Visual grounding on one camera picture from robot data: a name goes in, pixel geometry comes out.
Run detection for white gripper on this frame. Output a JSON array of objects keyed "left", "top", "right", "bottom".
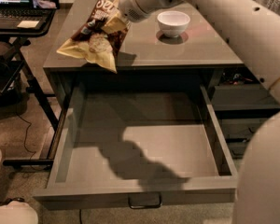
[{"left": 102, "top": 0, "right": 181, "bottom": 34}]

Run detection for brown sea salt chip bag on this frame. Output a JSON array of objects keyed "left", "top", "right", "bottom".
[{"left": 57, "top": 0, "right": 131, "bottom": 73}]

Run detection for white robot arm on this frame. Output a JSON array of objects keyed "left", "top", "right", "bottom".
[{"left": 118, "top": 0, "right": 280, "bottom": 224}]

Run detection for open grey top drawer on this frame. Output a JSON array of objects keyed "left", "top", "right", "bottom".
[{"left": 34, "top": 86, "right": 237, "bottom": 210}]

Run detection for grey side upper drawer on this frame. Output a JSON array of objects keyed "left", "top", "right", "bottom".
[{"left": 211, "top": 84, "right": 280, "bottom": 111}]

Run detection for closed grey middle drawer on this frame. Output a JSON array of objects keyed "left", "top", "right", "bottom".
[{"left": 220, "top": 119, "right": 266, "bottom": 139}]

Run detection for closed grey drawer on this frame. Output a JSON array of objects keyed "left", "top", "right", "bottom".
[
  {"left": 220, "top": 119, "right": 266, "bottom": 139},
  {"left": 228, "top": 142, "right": 248, "bottom": 159}
]

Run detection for closed grey lower drawer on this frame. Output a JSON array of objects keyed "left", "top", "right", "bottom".
[{"left": 228, "top": 142, "right": 248, "bottom": 159}]

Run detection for white ceramic bowl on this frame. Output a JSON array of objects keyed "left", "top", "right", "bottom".
[{"left": 157, "top": 11, "right": 190, "bottom": 37}]

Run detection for black smartphone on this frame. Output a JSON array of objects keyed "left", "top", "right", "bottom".
[{"left": 30, "top": 0, "right": 60, "bottom": 9}]

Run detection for yellow sticky note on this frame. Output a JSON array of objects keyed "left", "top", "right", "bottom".
[{"left": 17, "top": 21, "right": 39, "bottom": 28}]

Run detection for black laptop computer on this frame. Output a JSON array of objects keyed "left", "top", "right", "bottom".
[{"left": 0, "top": 0, "right": 55, "bottom": 32}]

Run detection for black rolling cart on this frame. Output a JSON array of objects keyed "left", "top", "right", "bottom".
[{"left": 0, "top": 9, "right": 60, "bottom": 170}]

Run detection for person leg beige trousers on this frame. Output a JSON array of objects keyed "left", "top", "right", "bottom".
[{"left": 0, "top": 141, "right": 40, "bottom": 224}]

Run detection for black power cable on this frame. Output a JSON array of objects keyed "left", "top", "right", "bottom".
[{"left": 15, "top": 109, "right": 38, "bottom": 161}]

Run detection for black drawer handle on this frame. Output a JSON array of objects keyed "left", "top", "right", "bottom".
[{"left": 128, "top": 193, "right": 162, "bottom": 210}]

